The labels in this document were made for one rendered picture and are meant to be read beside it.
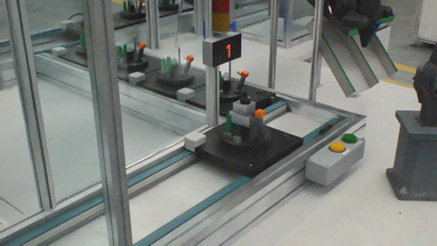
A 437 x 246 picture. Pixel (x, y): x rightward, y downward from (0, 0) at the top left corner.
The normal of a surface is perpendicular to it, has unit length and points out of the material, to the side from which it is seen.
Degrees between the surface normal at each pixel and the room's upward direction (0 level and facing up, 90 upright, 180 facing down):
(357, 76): 45
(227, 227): 90
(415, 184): 90
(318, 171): 90
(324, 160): 0
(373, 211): 0
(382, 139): 0
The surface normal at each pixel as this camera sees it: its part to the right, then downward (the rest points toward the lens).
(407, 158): -0.74, 0.29
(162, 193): 0.00, -0.90
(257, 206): 0.76, 0.29
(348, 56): 0.45, -0.40
